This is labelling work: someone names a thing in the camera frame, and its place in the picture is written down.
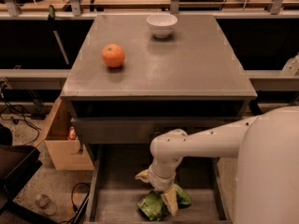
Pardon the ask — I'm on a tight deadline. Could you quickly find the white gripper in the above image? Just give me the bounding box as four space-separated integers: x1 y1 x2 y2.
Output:
135 164 178 217

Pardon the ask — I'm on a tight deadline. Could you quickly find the green rice chip bag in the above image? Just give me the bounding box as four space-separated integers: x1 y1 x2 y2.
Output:
136 183 192 221

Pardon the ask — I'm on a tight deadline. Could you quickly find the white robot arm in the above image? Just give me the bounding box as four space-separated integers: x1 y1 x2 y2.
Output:
135 106 299 224

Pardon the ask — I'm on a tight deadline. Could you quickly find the open grey middle drawer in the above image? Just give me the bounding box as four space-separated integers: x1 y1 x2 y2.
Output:
84 144 233 224

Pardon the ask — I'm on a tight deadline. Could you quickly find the grey top drawer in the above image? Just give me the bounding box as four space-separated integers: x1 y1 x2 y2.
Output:
70 116 244 145

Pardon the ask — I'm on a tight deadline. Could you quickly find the grey wooden drawer cabinet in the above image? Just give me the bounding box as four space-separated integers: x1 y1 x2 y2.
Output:
60 13 258 161

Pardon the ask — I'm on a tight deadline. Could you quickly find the cardboard box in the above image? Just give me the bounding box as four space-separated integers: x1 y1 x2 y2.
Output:
44 98 93 171

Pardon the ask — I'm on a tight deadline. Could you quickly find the red can in box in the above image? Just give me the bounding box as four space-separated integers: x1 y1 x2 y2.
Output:
67 126 77 140

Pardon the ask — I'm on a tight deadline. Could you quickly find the clear plastic water bottle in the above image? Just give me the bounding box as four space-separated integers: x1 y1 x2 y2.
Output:
35 194 57 217

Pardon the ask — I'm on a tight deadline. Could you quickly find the orange fruit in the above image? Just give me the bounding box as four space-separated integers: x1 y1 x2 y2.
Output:
101 44 125 68

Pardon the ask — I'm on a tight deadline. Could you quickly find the black chair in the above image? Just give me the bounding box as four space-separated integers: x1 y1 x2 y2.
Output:
0 125 57 224

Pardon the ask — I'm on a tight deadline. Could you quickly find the white ceramic bowl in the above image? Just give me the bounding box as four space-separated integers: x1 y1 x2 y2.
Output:
147 13 178 38

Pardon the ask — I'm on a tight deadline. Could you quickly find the black floor cable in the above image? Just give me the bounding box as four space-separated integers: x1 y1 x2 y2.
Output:
59 182 92 224

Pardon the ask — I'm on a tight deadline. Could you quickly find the green handled tool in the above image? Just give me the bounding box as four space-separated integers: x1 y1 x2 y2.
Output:
48 5 70 65

